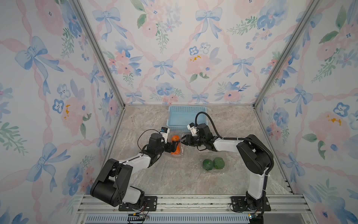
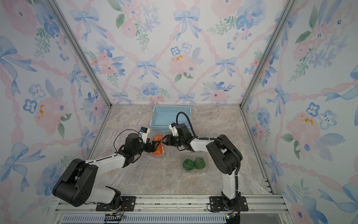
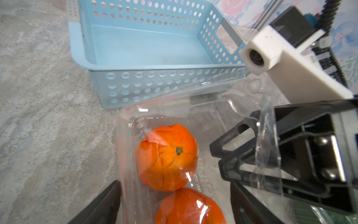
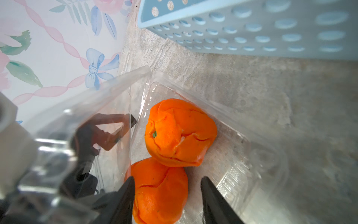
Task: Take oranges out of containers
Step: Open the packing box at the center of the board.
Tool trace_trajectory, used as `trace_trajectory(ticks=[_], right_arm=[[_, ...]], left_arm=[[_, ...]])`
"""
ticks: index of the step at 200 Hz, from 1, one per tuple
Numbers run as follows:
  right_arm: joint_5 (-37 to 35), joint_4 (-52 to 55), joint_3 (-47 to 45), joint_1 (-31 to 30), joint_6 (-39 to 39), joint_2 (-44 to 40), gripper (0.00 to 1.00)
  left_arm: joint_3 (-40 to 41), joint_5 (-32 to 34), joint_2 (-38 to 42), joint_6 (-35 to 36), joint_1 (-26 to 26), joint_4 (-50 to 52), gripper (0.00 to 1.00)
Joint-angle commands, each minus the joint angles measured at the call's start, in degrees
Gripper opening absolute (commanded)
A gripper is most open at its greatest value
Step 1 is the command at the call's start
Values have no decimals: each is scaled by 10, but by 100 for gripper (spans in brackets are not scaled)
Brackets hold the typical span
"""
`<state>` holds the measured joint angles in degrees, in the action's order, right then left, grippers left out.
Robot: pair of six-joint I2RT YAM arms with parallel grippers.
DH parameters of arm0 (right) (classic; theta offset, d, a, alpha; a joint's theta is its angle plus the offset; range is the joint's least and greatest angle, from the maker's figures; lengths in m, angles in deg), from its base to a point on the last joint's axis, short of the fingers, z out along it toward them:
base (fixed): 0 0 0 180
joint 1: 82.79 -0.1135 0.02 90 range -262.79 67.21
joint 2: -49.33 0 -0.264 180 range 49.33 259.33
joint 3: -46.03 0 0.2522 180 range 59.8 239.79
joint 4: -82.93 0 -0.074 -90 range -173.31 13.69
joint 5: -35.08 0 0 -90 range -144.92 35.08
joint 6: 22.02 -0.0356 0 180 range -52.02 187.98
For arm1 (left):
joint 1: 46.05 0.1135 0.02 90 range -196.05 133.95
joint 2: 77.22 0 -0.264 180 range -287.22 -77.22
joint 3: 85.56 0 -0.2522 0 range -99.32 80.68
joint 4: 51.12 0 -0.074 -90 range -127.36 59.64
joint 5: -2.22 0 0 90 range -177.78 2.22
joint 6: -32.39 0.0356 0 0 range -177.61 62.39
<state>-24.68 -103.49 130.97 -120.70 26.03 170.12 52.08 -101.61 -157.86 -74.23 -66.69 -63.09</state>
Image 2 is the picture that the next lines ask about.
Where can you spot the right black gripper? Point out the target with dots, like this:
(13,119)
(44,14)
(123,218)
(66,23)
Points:
(169,140)

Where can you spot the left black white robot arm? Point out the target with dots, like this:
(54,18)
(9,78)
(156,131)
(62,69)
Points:
(76,185)

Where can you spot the clear container of green fruit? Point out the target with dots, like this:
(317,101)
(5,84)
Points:
(193,156)

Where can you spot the left aluminium corner post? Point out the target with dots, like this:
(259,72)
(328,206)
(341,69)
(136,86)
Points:
(57,13)

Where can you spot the aluminium corner post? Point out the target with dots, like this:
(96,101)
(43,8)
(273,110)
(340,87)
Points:
(287,11)
(57,13)

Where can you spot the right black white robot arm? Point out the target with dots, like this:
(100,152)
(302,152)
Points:
(224,154)

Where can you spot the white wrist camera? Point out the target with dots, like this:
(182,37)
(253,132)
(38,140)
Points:
(173,129)
(144,134)

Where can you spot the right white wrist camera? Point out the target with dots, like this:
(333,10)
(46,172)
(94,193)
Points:
(173,129)

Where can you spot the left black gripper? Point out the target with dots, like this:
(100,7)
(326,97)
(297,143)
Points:
(149,149)

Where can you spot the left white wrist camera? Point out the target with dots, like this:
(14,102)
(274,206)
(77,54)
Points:
(144,134)

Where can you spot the clear container of oranges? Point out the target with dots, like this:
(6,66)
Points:
(156,143)

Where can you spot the light blue plastic basket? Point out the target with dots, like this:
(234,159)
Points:
(165,115)

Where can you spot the aluminium mounting rail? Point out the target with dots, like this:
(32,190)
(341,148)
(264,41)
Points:
(176,209)

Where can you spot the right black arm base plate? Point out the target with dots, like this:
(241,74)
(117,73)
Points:
(221,203)

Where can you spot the right aluminium corner post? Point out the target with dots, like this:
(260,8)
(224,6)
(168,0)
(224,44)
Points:
(287,11)

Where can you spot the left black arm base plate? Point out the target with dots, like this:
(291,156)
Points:
(128,203)

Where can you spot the green orange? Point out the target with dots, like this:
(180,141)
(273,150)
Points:
(199,163)
(188,164)

